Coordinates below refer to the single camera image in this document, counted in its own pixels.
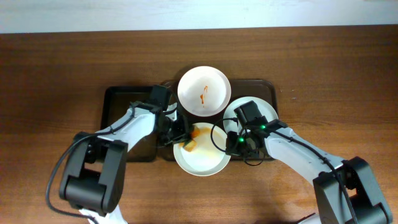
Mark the orange green sponge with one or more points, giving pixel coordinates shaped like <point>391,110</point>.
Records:
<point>191,143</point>

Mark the small black water tray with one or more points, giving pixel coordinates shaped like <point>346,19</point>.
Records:
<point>116,102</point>

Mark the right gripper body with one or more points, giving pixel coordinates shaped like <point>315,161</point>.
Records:
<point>233,144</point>

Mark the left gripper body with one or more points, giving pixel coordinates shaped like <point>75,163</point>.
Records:
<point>181,131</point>

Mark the white plate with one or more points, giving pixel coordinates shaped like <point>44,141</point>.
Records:
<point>264,107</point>
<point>204,159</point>
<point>204,91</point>

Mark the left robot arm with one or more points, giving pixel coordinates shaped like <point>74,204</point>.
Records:
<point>93,178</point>

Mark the white plate top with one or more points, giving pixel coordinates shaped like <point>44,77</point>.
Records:
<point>204,91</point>

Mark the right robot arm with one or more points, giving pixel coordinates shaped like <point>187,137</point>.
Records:
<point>346,190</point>

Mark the large brown serving tray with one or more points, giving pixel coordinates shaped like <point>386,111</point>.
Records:
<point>257,88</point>

